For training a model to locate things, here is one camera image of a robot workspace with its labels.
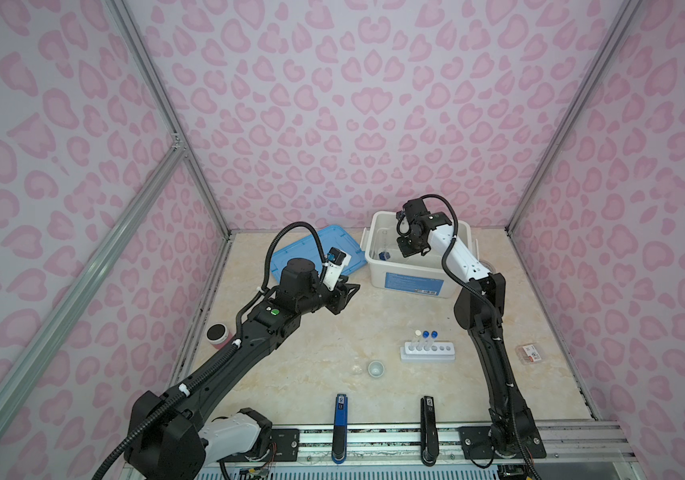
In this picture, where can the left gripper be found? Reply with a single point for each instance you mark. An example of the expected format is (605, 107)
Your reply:
(341, 296)

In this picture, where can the small red labelled box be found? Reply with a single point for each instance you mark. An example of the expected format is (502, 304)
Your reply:
(529, 354)

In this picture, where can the clear watch glass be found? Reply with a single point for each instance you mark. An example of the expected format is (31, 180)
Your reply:
(358, 368)

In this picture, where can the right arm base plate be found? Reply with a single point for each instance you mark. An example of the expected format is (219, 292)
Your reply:
(487, 443)

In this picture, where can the pink jar black lid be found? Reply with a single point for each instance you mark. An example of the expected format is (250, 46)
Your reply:
(218, 335)

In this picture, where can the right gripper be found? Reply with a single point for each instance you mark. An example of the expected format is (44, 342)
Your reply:
(401, 240)

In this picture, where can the clear petri dish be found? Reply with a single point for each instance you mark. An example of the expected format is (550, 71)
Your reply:
(395, 257)

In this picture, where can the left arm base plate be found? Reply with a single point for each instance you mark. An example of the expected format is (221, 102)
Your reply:
(282, 447)

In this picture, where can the white plastic storage bin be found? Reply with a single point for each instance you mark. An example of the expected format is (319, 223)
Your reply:
(426, 277)

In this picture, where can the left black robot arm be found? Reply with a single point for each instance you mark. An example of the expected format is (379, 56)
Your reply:
(172, 436)

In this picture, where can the white test tube rack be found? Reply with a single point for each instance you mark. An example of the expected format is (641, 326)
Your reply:
(437, 352)

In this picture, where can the blue stapler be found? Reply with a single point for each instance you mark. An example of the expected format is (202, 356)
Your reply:
(339, 432)

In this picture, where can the blue plastic bin lid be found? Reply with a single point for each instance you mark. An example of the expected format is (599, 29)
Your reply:
(331, 236)

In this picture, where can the black stapler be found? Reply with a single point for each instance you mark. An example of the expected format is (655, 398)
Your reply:
(429, 443)

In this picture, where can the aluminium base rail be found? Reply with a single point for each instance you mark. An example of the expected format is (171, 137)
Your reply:
(576, 449)

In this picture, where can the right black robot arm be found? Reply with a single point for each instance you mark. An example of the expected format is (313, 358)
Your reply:
(429, 224)

